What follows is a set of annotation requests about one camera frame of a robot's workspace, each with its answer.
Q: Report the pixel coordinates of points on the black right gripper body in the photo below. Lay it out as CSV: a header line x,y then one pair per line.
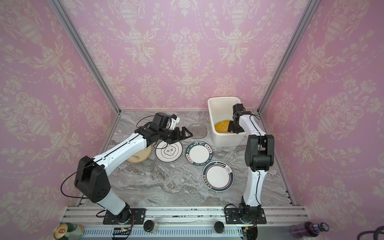
x,y
235,128

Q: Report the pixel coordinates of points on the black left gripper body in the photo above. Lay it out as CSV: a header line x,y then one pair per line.
x,y
171,135

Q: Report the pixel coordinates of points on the yellow polka dot plate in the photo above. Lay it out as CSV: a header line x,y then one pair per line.
x,y
222,127

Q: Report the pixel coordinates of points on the white plate green text rim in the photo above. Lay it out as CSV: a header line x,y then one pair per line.
x,y
199,153

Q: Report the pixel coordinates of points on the white plate green red rim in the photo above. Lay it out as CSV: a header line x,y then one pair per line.
x,y
218,176

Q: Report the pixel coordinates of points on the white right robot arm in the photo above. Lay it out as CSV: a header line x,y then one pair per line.
x,y
259,157

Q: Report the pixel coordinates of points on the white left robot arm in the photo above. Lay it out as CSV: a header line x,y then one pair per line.
x,y
92,176

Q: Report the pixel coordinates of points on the white plastic bin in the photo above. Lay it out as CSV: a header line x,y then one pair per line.
x,y
221,109

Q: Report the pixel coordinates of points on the clear glass plate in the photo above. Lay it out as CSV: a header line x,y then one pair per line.
x,y
198,130

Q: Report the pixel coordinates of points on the cream plate with leaf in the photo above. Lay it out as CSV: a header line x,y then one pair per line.
x,y
140,156

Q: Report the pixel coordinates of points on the purple drink bottle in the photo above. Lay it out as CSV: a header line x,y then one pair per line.
x,y
308,229

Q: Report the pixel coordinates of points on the green drink can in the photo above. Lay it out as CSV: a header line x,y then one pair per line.
x,y
68,231

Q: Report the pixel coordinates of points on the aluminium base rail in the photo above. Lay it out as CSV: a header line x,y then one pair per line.
x,y
186,223

